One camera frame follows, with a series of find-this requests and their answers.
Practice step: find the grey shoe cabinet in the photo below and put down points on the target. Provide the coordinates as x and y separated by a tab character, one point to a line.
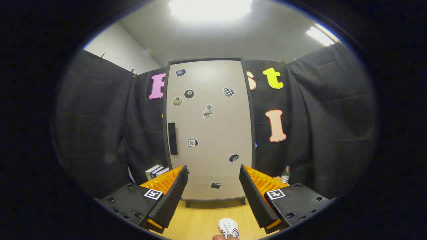
188	203

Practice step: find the clear plastic bottle red label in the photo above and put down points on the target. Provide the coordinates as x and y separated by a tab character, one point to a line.
285	176

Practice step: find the black backdrop cloth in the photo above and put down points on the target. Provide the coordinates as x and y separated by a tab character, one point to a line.
100	116

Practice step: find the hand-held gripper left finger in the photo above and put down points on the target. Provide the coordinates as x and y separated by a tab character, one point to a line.
173	196

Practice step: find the dark blue spine book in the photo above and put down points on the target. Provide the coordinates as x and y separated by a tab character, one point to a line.
157	171

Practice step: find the large ceiling light panel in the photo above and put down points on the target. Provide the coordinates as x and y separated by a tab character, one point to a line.
210	8

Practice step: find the white canvas shoe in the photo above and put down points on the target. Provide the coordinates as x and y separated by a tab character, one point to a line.
228	227

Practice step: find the green spine book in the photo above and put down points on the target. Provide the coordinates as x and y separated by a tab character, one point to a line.
150	172

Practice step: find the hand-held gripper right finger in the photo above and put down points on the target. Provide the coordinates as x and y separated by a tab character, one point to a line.
254	196

